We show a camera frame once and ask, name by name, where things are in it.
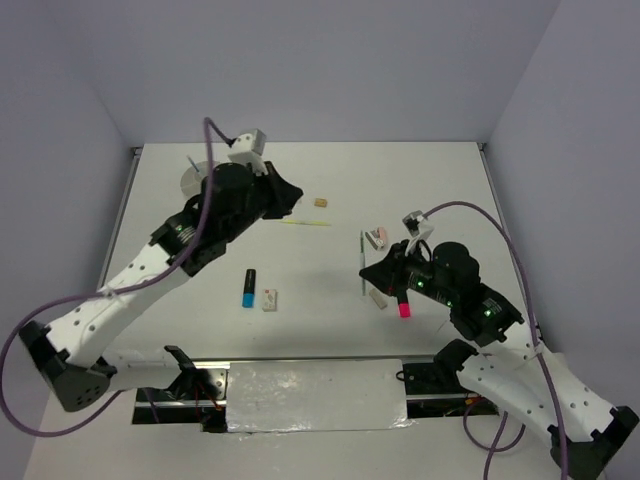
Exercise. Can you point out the thin yellow highlighter pen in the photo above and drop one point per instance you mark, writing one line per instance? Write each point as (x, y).
(305, 223)

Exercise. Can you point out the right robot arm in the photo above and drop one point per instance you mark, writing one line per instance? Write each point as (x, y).
(497, 357)

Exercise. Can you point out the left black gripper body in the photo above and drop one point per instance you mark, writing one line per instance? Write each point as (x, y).
(241, 221)

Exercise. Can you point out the black blue highlighter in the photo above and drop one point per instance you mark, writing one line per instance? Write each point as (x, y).
(249, 288)

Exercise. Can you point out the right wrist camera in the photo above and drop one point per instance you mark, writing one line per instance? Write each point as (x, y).
(419, 228)

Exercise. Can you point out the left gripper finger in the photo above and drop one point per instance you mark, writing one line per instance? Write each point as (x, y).
(285, 194)
(276, 211)

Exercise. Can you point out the grey white eraser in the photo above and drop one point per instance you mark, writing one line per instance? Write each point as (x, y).
(378, 298)

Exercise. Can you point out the white round divided container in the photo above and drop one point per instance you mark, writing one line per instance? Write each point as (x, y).
(190, 184)

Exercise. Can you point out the black pink highlighter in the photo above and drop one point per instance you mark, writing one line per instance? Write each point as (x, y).
(404, 309)

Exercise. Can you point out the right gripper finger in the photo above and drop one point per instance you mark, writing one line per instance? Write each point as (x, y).
(381, 275)
(396, 252)

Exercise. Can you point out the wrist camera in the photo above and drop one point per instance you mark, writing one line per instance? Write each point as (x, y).
(419, 228)
(247, 150)

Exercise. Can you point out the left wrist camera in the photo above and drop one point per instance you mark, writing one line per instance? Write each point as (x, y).
(247, 150)

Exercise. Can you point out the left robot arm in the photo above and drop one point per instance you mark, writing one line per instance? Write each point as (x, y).
(73, 353)

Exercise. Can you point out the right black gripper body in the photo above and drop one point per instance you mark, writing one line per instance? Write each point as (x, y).
(415, 273)

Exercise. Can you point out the pink white stapler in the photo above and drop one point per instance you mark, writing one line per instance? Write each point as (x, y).
(377, 238)

